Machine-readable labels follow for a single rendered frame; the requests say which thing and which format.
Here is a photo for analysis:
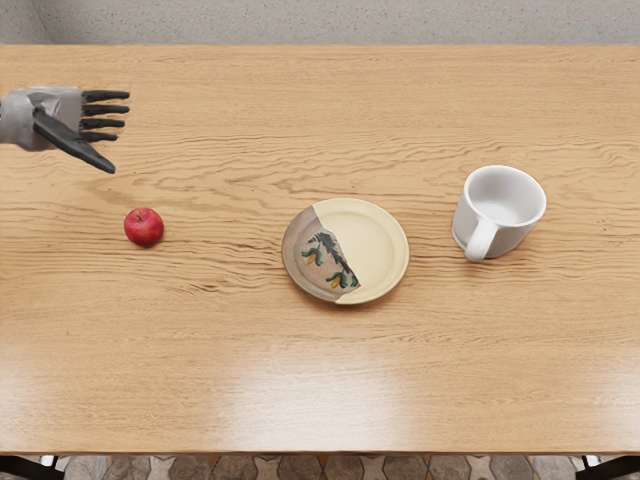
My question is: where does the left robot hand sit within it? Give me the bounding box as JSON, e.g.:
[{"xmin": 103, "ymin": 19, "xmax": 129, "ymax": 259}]
[{"xmin": 0, "ymin": 85, "xmax": 132, "ymax": 176}]

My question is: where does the cream plate with printed pattern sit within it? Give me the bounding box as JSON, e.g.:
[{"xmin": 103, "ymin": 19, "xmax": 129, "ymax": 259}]
[{"xmin": 280, "ymin": 197, "xmax": 411, "ymax": 306}]

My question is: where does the red apple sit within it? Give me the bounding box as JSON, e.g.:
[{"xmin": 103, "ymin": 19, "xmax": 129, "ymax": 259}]
[{"xmin": 123, "ymin": 207, "xmax": 166, "ymax": 248}]

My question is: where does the white mug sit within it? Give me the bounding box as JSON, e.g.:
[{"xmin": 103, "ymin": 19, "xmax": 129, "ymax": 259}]
[{"xmin": 451, "ymin": 165, "xmax": 548, "ymax": 263}]

